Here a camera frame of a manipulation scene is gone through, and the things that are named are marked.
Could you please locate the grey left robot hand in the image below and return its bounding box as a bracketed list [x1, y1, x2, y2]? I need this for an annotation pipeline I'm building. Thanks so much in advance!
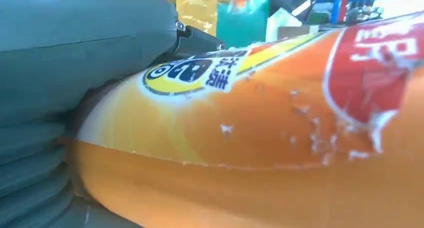
[0, 0, 227, 128]

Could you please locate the yellow plastic sheet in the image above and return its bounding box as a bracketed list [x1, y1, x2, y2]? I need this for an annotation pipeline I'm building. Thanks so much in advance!
[115, 0, 229, 37]

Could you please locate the green table mat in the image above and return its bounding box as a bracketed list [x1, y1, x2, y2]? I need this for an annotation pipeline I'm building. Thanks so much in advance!
[216, 0, 272, 49]

